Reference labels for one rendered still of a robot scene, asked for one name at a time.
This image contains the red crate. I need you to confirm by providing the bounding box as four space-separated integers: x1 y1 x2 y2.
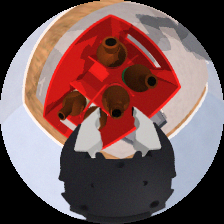
43 15 181 150

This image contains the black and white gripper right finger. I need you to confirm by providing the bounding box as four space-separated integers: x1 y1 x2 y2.
132 107 176 178

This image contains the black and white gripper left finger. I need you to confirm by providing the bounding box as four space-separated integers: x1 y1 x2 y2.
58 107 103 182

